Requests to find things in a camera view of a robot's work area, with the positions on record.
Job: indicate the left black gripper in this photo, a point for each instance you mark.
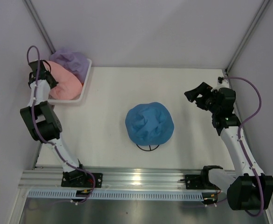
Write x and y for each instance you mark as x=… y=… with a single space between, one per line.
x=54 y=82

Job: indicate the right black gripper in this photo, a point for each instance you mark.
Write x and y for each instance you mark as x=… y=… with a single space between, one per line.
x=202 y=89

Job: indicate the blue bucket hat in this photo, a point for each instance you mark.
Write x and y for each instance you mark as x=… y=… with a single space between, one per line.
x=149 y=124

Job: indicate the black wire hat stand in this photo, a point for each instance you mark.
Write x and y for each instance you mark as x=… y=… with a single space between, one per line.
x=148 y=148

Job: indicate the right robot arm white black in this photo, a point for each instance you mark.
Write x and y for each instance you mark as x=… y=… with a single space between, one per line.
x=251 y=189

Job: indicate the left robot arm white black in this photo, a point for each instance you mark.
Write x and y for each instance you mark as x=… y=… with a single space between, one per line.
x=44 y=125

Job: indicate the pink bucket hat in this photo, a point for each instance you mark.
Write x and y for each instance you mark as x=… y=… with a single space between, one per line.
x=68 y=87

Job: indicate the purple bucket hat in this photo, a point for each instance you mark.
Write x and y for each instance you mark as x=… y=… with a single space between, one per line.
x=75 y=62

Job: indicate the white plastic basket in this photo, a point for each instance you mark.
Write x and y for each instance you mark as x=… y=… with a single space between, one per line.
x=77 y=100

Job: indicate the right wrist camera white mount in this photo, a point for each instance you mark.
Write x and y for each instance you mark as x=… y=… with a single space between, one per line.
x=223 y=83

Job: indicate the left aluminium corner post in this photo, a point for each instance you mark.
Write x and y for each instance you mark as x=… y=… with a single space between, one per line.
x=39 y=24

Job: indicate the aluminium corner post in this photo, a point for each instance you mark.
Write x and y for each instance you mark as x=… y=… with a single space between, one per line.
x=39 y=24
x=260 y=13

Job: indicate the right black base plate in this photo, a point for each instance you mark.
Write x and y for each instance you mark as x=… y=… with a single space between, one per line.
x=195 y=182

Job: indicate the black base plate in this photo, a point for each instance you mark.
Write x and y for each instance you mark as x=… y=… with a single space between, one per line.
x=195 y=182
x=82 y=181

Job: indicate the aluminium rail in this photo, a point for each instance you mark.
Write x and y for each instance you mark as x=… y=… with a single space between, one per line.
x=126 y=179

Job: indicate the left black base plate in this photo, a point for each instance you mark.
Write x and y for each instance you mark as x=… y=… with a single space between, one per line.
x=82 y=181

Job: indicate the right aluminium corner post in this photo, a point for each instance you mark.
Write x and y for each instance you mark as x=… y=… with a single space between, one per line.
x=260 y=13

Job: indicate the white slotted cable duct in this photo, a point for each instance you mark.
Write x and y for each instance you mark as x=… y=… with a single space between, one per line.
x=117 y=195

